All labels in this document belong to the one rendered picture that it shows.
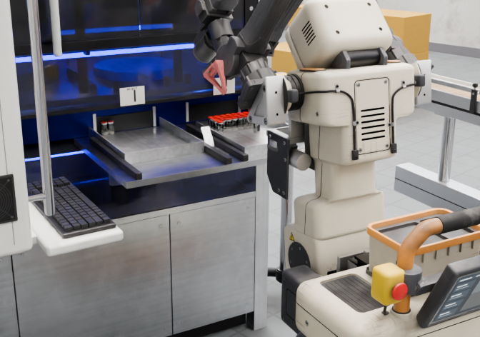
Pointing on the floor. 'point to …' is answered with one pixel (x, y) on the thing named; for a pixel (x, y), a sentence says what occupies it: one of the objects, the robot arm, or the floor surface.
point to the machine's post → (261, 228)
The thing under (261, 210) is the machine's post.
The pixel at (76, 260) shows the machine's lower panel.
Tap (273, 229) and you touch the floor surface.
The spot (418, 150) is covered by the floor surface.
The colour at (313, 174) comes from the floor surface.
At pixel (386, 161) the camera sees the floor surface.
